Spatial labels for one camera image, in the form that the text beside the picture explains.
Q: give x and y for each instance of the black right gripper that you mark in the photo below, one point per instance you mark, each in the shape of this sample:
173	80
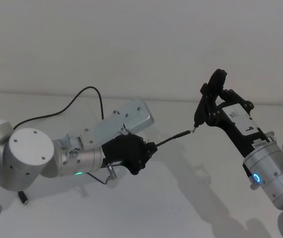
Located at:
240	124

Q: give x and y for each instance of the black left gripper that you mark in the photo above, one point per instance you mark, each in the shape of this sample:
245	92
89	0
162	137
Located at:
125	151

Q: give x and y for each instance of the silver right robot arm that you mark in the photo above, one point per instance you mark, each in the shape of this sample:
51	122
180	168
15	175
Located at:
267	168

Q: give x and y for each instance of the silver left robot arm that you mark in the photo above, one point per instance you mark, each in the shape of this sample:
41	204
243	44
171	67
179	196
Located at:
27	148

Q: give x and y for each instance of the white table cloth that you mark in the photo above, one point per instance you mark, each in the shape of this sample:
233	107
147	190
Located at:
156	193

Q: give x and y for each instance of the white curtain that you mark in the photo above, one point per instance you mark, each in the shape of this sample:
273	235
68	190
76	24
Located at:
131	44

